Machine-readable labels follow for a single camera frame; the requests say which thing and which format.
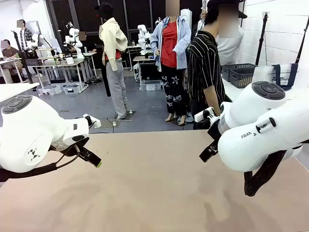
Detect black tripod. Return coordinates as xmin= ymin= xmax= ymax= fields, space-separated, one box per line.
xmin=11 ymin=30 xmax=34 ymax=84
xmin=255 ymin=11 xmax=270 ymax=66
xmin=295 ymin=23 xmax=309 ymax=65

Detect small white desk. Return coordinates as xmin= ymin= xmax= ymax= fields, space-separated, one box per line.
xmin=82 ymin=51 xmax=98 ymax=80

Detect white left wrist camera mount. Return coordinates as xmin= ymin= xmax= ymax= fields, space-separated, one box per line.
xmin=83 ymin=113 xmax=101 ymax=129

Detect long white desk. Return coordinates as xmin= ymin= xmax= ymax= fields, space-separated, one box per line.
xmin=30 ymin=58 xmax=90 ymax=94

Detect black mannequin hat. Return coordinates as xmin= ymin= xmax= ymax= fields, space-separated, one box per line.
xmin=94 ymin=1 xmax=114 ymax=18

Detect mannequin in cream jacket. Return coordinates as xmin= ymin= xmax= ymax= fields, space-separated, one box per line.
xmin=98 ymin=14 xmax=128 ymax=120

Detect clear storage box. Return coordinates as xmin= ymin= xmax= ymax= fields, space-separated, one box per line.
xmin=140 ymin=79 xmax=162 ymax=91
xmin=63 ymin=84 xmax=81 ymax=95
xmin=38 ymin=84 xmax=62 ymax=97

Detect figure in white shirt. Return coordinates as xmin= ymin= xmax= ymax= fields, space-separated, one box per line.
xmin=216 ymin=24 xmax=245 ymax=66

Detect person in black top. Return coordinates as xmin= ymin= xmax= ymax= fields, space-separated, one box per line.
xmin=78 ymin=31 xmax=98 ymax=54

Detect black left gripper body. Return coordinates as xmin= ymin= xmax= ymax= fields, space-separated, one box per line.
xmin=51 ymin=142 xmax=85 ymax=158

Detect person in striped shirt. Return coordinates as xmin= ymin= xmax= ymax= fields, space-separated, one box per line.
xmin=187 ymin=0 xmax=244 ymax=131

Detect black case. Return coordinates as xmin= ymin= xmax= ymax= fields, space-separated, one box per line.
xmin=139 ymin=62 xmax=162 ymax=81

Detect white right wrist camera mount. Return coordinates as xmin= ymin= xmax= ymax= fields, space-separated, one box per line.
xmin=194 ymin=107 xmax=216 ymax=128

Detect seated person brown shirt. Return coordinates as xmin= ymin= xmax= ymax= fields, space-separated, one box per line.
xmin=0 ymin=40 xmax=25 ymax=78

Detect person in plaid shirt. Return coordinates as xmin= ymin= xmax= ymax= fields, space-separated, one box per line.
xmin=16 ymin=19 xmax=33 ymax=52

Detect left arm black cable sleeve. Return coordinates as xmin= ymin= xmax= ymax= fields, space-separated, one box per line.
xmin=0 ymin=144 xmax=82 ymax=183

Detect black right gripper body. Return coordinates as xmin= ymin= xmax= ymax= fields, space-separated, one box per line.
xmin=207 ymin=117 xmax=221 ymax=146

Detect mannequin in blue shirt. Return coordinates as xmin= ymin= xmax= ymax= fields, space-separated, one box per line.
xmin=150 ymin=0 xmax=193 ymax=126

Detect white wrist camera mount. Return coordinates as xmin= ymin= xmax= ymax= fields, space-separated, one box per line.
xmin=83 ymin=113 xmax=101 ymax=129
xmin=194 ymin=107 xmax=216 ymax=128

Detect black baseball cap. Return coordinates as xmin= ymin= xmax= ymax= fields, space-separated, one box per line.
xmin=207 ymin=0 xmax=248 ymax=19

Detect person's right forearm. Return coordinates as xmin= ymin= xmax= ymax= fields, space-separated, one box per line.
xmin=203 ymin=86 xmax=222 ymax=117

